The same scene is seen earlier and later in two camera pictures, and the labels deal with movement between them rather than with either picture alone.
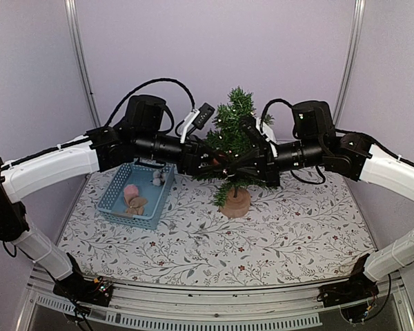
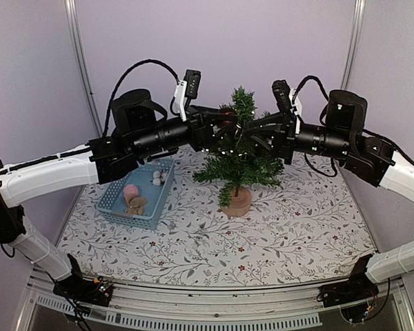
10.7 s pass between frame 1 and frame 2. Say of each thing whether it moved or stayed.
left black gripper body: moved
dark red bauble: moved
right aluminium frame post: stayed
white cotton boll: stayed
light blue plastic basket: stayed
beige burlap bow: stayed
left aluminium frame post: stayed
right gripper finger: moved
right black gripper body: moved
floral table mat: stayed
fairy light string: moved
